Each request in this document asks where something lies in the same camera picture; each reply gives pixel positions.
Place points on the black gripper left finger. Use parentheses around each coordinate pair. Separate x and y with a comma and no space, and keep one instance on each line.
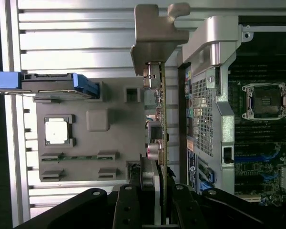
(128,210)

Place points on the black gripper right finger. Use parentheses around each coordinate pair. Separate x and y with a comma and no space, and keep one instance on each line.
(186,210)

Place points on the green ram stick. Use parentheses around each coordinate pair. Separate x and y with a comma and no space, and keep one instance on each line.
(78,158)

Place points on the grey parts rack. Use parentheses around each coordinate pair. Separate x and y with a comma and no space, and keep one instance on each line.
(97,143)

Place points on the blue expansion slot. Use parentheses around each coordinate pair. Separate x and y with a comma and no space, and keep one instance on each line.
(252,159)

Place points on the green motherboard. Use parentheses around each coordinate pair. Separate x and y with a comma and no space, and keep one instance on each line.
(259,143)

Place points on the silver cpu chip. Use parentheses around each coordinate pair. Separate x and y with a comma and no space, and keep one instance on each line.
(56,132)

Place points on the open grey pc case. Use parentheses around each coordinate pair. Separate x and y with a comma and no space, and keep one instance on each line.
(226,105)

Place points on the cpu socket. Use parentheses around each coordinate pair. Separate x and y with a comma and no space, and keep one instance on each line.
(267,101)

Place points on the hard disk with blue caddy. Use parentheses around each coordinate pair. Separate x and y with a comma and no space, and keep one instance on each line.
(47,83)

